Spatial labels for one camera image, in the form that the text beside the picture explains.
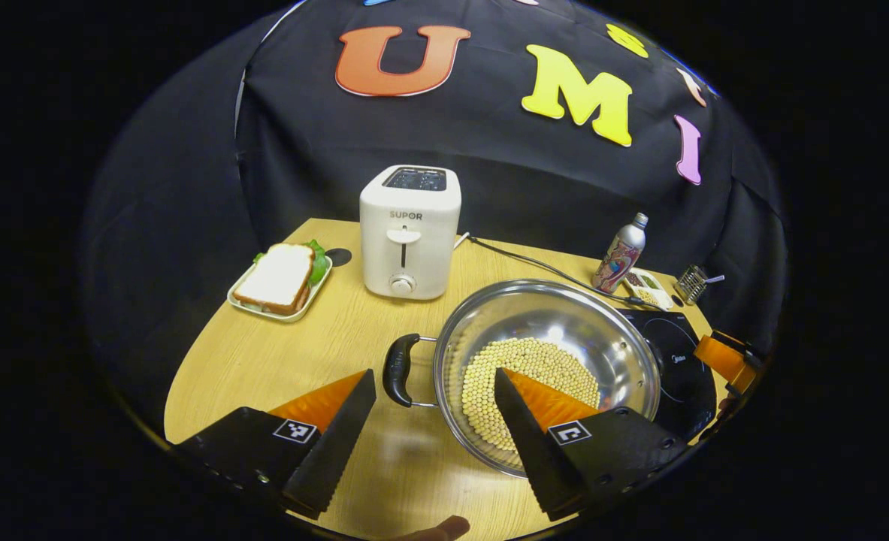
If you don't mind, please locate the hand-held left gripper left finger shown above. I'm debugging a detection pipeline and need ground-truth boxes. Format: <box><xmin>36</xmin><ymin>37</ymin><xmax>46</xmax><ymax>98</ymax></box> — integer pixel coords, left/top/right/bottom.
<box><xmin>172</xmin><ymin>368</ymin><xmax>377</xmax><ymax>519</ymax></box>

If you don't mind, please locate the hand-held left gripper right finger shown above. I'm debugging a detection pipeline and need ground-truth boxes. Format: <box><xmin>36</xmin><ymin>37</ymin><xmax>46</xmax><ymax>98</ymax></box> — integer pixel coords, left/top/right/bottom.
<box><xmin>494</xmin><ymin>367</ymin><xmax>687</xmax><ymax>521</ymax></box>

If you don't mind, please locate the black induction cooktop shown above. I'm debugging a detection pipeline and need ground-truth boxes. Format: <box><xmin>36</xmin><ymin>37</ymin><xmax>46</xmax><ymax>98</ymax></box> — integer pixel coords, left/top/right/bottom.
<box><xmin>617</xmin><ymin>308</ymin><xmax>718</xmax><ymax>443</ymax></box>

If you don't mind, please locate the stainless steel pot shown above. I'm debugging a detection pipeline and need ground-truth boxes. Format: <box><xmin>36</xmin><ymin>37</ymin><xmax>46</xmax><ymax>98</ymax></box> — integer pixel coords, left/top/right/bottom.
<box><xmin>383</xmin><ymin>279</ymin><xmax>661</xmax><ymax>478</ymax></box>

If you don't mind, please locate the metal mesh holder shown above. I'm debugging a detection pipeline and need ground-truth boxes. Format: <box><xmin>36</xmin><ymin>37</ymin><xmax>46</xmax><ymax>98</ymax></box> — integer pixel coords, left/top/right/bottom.
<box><xmin>673</xmin><ymin>264</ymin><xmax>708</xmax><ymax>305</ymax></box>

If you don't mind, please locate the pile of soybeans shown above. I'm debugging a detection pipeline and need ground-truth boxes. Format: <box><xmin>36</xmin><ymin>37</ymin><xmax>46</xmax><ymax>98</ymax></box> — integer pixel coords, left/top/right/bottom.
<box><xmin>461</xmin><ymin>337</ymin><xmax>601</xmax><ymax>452</ymax></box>

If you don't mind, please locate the white divided dish with beans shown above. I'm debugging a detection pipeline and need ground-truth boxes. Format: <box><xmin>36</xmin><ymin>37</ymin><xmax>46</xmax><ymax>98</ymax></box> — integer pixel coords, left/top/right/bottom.
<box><xmin>623</xmin><ymin>267</ymin><xmax>674</xmax><ymax>311</ymax></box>

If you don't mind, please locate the printed metal bottle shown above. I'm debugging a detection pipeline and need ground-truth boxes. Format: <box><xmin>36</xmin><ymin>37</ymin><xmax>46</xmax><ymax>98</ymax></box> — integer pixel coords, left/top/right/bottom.
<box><xmin>591</xmin><ymin>213</ymin><xmax>649</xmax><ymax>294</ymax></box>

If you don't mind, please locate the pale green rectangular plate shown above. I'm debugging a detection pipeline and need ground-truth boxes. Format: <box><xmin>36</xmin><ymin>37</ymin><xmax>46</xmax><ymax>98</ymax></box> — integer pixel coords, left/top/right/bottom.
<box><xmin>227</xmin><ymin>252</ymin><xmax>334</xmax><ymax>323</ymax></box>

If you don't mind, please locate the toy sandwich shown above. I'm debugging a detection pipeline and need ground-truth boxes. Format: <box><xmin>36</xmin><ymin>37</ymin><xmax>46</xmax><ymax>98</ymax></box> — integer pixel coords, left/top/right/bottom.
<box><xmin>233</xmin><ymin>240</ymin><xmax>330</xmax><ymax>315</ymax></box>

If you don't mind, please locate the white toaster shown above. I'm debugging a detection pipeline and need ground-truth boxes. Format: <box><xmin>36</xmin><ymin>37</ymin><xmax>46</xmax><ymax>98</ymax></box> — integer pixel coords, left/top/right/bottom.
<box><xmin>359</xmin><ymin>165</ymin><xmax>462</xmax><ymax>301</ymax></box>

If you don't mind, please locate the black backdrop cloth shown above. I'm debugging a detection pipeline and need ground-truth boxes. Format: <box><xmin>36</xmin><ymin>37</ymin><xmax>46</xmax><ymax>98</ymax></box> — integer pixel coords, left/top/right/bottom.
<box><xmin>83</xmin><ymin>0</ymin><xmax>787</xmax><ymax>422</ymax></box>

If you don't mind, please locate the black power cable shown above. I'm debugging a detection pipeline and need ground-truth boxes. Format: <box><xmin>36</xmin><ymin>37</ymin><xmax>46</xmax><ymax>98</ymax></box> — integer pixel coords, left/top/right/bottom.
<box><xmin>455</xmin><ymin>231</ymin><xmax>644</xmax><ymax>305</ymax></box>

